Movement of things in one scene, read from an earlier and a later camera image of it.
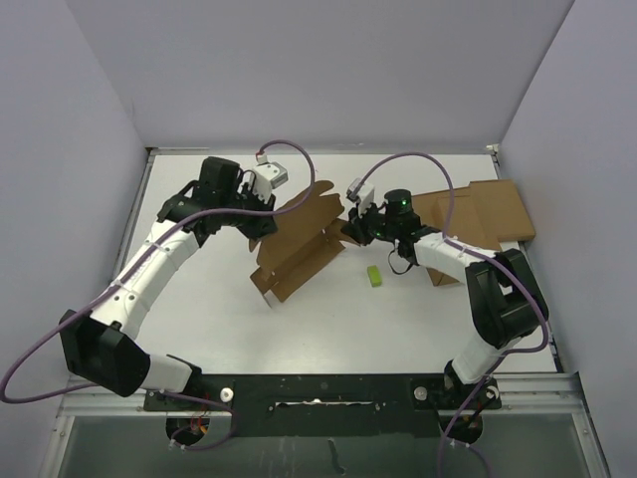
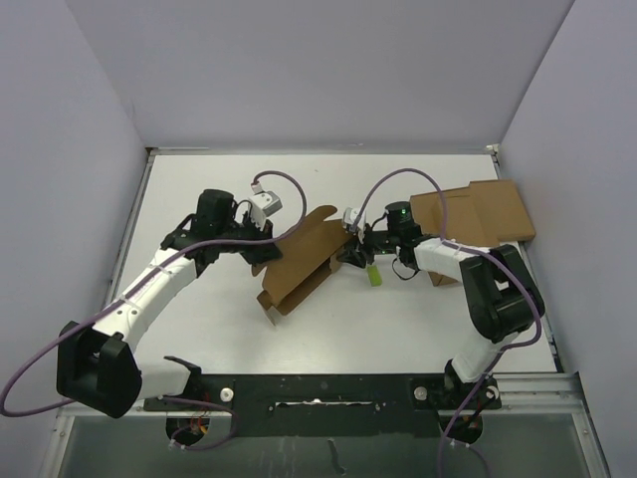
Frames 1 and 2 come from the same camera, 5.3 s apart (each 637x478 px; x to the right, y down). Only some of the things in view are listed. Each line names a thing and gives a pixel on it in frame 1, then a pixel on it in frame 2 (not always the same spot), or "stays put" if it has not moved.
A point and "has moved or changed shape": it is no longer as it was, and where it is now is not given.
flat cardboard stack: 484,214 stays put
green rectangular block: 374,276 stays put
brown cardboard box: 307,234 has moved or changed shape
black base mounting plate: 330,404 stays put
